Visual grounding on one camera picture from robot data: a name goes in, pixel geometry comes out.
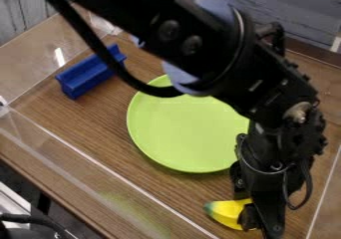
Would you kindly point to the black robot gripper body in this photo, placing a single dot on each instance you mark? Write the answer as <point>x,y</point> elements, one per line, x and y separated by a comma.
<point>275,155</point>

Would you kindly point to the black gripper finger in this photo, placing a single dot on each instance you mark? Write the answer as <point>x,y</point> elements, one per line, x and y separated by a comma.
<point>247,218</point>
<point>267,214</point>

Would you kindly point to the yellow toy banana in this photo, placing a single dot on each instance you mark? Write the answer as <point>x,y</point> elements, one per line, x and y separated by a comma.
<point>225,212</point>

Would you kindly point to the green round plate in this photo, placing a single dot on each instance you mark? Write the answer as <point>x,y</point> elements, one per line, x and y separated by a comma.
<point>186,133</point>

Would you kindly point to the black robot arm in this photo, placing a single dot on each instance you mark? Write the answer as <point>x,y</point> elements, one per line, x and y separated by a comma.
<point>226,58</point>

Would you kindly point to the blue plastic block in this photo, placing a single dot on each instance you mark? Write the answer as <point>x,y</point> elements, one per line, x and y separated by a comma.
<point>83,76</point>

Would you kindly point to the clear acrylic enclosure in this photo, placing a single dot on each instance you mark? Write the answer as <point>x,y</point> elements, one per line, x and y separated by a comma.
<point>71,148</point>

